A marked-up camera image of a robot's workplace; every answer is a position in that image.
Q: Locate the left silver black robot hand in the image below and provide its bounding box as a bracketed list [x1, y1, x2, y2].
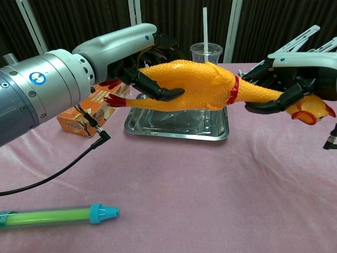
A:
[72, 23, 188, 102]

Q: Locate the white aluminium frame post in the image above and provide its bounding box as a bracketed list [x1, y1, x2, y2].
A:
[127, 0, 145, 27]
[223, 0, 243, 64]
[16, 0, 51, 56]

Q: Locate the white drinking straw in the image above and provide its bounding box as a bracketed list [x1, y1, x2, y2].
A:
[202, 7, 209, 63]

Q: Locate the orange cardboard snack box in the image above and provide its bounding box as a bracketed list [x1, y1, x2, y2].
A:
[56, 80, 132, 138]

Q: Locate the black pleated curtain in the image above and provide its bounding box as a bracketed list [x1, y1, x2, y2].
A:
[0, 0, 337, 69]

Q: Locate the green blue water squirter toy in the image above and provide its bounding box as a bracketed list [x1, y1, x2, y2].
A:
[0, 202, 121, 231]

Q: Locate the stainless steel rectangular tray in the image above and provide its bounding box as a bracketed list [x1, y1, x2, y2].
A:
[124, 104, 229, 142]

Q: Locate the white folding laptop stand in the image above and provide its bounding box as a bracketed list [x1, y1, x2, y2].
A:
[238, 25, 337, 77]

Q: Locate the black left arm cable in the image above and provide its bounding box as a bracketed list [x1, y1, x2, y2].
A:
[0, 104, 112, 197]

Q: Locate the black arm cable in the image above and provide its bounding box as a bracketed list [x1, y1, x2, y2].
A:
[0, 104, 112, 197]
[323, 123, 337, 151]

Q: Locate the clear plastic cup orange drink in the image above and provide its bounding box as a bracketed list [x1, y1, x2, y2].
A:
[190, 43, 224, 64]

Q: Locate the yellow rubber chicken toy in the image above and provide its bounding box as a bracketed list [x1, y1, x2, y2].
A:
[103, 59, 337, 125]

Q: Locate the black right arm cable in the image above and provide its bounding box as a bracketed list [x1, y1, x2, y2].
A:
[323, 123, 337, 151]

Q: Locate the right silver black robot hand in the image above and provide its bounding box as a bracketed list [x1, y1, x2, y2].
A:
[241, 51, 337, 113]

